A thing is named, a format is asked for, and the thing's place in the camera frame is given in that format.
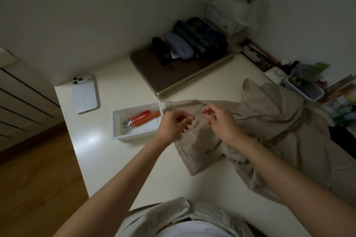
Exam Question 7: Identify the person's right hand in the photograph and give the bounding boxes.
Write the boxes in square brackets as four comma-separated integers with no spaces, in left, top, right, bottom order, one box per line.
[200,103,246,146]

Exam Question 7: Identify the person's left hand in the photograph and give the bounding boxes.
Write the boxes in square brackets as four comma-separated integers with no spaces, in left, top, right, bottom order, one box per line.
[156,110,195,144]

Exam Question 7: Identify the person's left forearm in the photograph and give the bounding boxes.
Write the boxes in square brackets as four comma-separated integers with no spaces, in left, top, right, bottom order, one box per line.
[53,137,171,237]

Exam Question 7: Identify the person's right forearm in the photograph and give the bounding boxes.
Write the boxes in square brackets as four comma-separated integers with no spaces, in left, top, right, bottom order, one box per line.
[233,136,356,237]

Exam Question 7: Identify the orange seam ripper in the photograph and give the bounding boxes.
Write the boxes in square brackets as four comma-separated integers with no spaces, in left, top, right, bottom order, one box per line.
[126,111,162,130]

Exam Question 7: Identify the brown flat pad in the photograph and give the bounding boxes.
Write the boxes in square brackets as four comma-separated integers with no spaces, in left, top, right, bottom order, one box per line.
[130,46,233,94]

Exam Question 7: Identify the red thread snips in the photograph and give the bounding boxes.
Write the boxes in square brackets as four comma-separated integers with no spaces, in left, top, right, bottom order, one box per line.
[121,110,152,128]

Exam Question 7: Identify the white rectangular tray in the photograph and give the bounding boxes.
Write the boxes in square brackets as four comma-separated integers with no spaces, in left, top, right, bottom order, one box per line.
[112,101,164,142]

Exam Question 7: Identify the black pouch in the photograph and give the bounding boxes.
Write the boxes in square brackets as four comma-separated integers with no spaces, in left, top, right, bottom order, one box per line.
[151,36,175,67]

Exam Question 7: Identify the beige fabric garment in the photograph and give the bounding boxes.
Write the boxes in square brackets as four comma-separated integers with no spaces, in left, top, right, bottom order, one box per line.
[164,78,356,207]

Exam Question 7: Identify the blue glasses case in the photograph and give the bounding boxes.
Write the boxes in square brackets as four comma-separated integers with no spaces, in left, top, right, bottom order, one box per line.
[164,32,195,60]

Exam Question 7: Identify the dark green rolled pouch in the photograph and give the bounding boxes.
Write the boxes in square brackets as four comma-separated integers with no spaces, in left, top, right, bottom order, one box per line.
[174,20,216,57]

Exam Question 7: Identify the white square charger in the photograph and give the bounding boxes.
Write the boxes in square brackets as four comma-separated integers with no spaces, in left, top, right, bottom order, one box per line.
[264,66,289,85]

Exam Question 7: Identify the dark printed book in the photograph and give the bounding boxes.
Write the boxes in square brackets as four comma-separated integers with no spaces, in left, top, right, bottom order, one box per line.
[239,39,281,72]

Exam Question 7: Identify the dark blue bag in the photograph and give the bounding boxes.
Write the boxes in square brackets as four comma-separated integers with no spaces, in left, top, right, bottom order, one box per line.
[186,16,229,52]

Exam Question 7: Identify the black small bottle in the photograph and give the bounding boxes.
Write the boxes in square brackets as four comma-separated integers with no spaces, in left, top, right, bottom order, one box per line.
[288,60,300,76]

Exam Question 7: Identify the clear lidded container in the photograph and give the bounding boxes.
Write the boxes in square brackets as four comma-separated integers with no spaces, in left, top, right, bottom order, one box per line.
[284,74,325,102]

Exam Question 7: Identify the person's beige jacket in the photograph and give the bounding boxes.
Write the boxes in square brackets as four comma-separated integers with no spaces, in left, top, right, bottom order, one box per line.
[115,197,260,237]

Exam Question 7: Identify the white smartphone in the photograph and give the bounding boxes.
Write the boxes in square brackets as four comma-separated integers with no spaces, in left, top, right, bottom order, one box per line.
[72,73,100,115]

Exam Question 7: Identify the person's white shirt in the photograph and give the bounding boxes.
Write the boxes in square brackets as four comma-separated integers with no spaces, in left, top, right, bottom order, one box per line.
[164,218,237,237]

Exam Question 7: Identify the clear box with green lid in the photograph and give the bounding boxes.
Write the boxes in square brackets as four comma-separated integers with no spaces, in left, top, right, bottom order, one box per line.
[291,62,330,84]

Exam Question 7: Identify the teal bundle of items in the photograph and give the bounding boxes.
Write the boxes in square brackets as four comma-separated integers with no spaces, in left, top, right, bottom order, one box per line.
[322,93,356,127]

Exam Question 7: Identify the black cloth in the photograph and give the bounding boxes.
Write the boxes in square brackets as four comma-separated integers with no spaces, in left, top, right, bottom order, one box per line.
[328,125,356,160]

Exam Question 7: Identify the silver metal tray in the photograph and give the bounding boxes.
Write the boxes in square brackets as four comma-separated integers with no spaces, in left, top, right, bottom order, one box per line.
[323,74,356,104]

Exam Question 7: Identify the white slatted cabinet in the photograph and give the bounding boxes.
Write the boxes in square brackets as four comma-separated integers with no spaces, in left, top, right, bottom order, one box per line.
[0,46,65,154]

